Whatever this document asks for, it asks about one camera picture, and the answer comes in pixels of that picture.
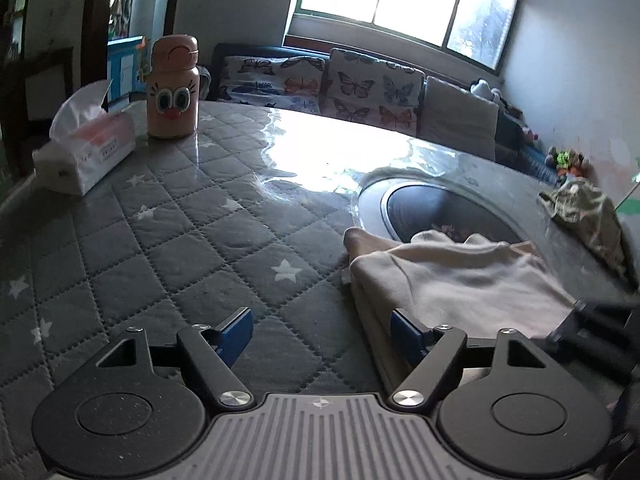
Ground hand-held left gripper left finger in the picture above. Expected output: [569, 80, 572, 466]
[95, 306, 256, 411]

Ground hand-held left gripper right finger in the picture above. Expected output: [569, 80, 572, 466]
[390, 309, 551, 411]

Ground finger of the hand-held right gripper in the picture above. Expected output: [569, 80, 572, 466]
[545, 299, 640, 366]

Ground cream long-sleeved shirt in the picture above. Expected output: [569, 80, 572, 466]
[342, 226, 581, 396]

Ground floral patterned hat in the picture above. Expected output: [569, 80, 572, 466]
[537, 178, 628, 278]

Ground round black cooktop insert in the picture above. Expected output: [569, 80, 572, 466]
[357, 167, 546, 261]

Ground green plush toy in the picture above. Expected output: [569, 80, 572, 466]
[547, 146, 588, 178]

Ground dark sofa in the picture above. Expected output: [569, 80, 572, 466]
[207, 42, 561, 186]

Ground plain grey cushion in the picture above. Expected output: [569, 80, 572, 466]
[417, 76, 500, 161]

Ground white tissue pack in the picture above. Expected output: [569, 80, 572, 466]
[32, 80, 137, 196]

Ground pink cartoon-face bottle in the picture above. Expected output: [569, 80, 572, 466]
[146, 35, 200, 139]

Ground square butterfly print cushion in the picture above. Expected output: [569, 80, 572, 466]
[320, 47, 426, 136]

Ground wide butterfly print cushion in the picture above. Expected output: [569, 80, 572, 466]
[217, 55, 326, 116]

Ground white plush toy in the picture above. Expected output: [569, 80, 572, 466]
[470, 79, 503, 103]

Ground blue box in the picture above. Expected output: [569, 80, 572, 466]
[107, 35, 148, 103]

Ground dark wooden cabinet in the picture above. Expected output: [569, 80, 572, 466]
[0, 45, 76, 181]

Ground window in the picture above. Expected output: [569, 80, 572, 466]
[292, 0, 526, 73]

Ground dark wooden door frame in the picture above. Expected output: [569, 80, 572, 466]
[82, 0, 118, 86]

